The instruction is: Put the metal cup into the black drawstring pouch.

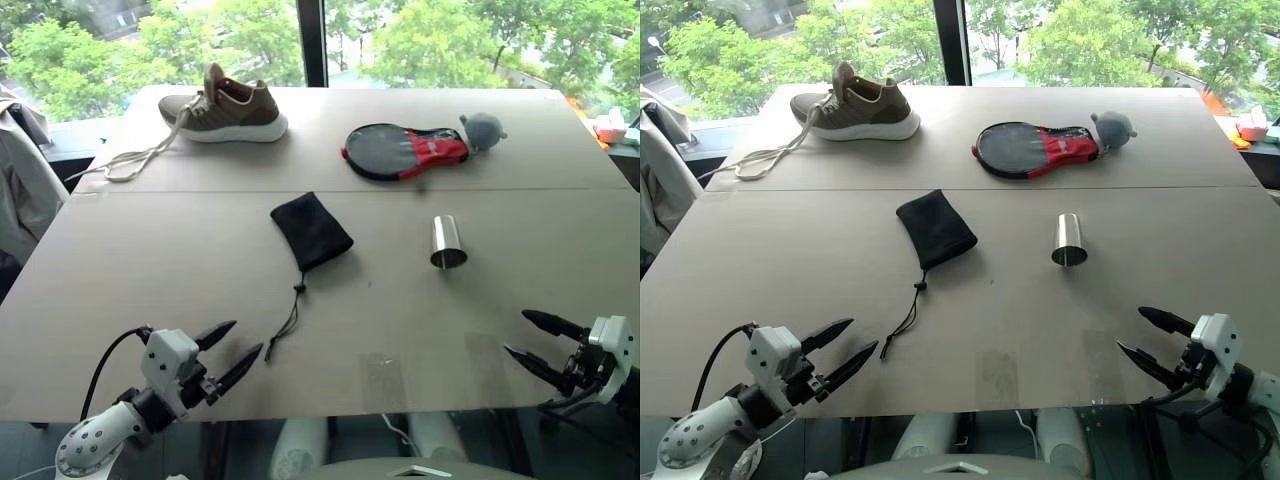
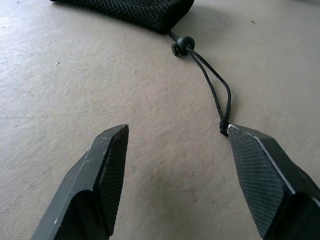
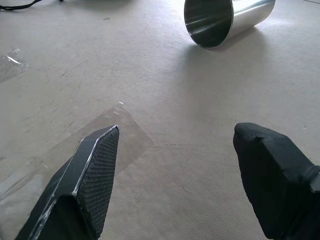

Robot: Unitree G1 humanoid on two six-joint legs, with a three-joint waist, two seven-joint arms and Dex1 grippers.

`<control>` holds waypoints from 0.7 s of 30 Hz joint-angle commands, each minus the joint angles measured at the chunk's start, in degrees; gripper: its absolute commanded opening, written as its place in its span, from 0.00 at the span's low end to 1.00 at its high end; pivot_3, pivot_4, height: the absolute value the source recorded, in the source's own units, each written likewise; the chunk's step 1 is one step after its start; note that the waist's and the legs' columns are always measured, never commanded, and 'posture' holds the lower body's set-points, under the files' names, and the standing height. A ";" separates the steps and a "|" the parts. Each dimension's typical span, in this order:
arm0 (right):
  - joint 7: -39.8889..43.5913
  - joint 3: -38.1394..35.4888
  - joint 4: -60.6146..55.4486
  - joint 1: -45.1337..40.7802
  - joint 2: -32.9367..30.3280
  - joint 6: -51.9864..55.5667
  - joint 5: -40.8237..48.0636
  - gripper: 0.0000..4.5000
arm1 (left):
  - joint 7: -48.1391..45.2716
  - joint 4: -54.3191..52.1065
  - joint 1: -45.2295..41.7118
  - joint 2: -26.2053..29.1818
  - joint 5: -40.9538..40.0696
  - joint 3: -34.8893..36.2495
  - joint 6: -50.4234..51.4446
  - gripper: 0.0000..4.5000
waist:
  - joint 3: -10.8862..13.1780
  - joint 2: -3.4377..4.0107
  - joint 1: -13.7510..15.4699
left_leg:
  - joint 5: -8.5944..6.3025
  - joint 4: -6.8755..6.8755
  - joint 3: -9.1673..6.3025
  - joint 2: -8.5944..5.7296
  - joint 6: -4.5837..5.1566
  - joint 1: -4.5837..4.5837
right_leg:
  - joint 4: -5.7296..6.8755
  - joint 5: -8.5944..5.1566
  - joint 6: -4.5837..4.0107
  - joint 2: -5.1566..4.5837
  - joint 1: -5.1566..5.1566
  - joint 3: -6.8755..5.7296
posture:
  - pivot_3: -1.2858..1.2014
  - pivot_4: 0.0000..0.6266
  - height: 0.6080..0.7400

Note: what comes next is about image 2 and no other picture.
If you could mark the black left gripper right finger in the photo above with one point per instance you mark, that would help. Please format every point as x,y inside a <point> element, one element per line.
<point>265,175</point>

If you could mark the black mesh drawstring pouch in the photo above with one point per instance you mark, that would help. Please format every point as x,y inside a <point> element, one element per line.
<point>140,12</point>

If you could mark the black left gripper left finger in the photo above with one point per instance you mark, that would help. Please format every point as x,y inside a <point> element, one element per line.
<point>95,175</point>

